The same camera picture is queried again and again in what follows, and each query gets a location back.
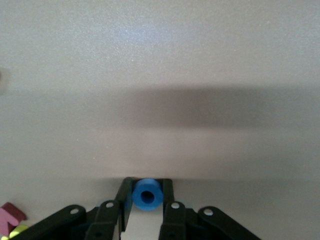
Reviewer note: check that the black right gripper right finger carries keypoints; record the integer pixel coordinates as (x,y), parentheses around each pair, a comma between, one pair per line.
(170,200)

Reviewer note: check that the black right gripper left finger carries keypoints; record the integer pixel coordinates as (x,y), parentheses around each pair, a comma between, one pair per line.
(120,200)

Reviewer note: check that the blue foam letter o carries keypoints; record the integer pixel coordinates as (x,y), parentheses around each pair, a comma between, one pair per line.
(147,195)

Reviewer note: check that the yellow foam letter s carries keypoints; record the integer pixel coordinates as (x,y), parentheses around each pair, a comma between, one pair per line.
(17,230)

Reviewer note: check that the dark red foam letter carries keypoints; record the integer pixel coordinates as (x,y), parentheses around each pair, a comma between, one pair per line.
(10,216)

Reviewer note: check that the brown table cover sheet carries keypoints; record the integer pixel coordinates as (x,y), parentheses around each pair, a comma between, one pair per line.
(160,75)

